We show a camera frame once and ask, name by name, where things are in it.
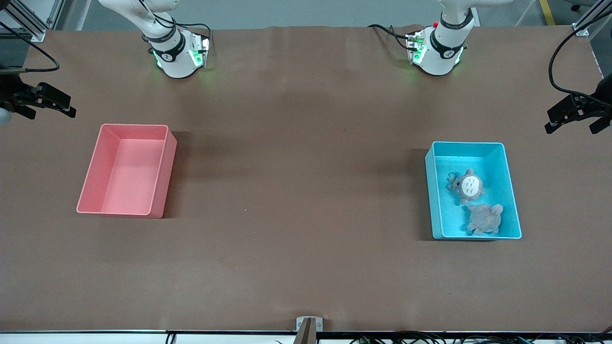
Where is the grey plush toy white belly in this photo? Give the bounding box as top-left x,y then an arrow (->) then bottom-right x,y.
446,168 -> 485,205

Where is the plain grey plush toy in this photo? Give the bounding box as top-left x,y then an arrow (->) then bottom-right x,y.
464,203 -> 504,237

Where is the pink plastic box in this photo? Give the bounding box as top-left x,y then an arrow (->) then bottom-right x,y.
76,123 -> 177,219

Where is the blue plastic box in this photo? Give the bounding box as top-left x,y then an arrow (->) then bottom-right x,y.
425,141 -> 523,240

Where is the aluminium frame post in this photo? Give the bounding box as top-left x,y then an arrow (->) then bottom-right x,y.
574,0 -> 612,38
0,0 -> 66,43

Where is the black base cable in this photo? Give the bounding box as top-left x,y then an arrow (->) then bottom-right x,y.
367,24 -> 413,51
138,0 -> 212,53

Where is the silver mounting bracket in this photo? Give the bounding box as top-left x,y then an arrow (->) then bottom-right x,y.
296,316 -> 324,332

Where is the brown camera post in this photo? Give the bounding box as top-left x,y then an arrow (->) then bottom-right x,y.
294,318 -> 317,344

